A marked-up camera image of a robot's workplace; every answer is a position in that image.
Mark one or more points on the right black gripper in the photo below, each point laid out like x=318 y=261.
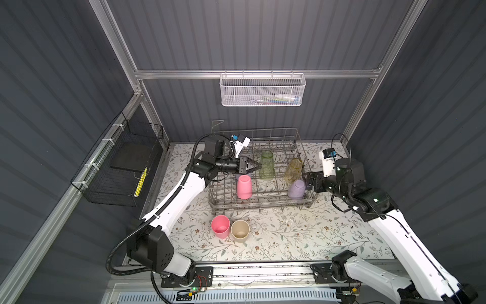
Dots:
x=317 y=182

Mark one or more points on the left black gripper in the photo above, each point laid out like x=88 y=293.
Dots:
x=242 y=164

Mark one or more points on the small purple plastic cup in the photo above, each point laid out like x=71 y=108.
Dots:
x=295 y=190

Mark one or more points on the yellow transparent glass cup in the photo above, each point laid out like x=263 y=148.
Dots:
x=293 y=171

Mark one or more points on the green transparent glass cup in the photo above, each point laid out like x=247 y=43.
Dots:
x=267 y=171

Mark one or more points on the pink plastic cup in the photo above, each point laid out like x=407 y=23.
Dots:
x=244 y=187
x=220 y=225

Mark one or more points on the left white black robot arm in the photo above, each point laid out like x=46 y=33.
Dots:
x=149 y=243

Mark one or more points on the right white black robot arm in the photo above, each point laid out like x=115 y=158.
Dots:
x=426 y=282

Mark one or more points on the beige plastic cup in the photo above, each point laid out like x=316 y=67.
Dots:
x=240 y=231

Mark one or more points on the tubes in white basket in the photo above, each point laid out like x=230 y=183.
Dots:
x=280 y=99

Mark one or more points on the yellow brush in basket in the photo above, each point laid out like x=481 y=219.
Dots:
x=140 y=184

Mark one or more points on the black sponge pad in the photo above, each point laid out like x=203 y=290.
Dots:
x=131 y=157

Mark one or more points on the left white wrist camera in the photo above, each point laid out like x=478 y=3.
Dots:
x=240 y=142

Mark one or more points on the grey wire dish rack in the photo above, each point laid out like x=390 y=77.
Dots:
x=285 y=143

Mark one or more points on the white mesh wall basket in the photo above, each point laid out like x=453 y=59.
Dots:
x=240 y=89

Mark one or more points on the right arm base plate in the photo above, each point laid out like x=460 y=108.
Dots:
x=327 y=273

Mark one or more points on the aluminium front rail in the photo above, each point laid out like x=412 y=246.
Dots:
x=255 y=273

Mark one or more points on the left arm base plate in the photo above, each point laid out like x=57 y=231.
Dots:
x=198 y=276

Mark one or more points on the black wire wall basket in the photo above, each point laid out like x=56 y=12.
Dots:
x=100 y=184

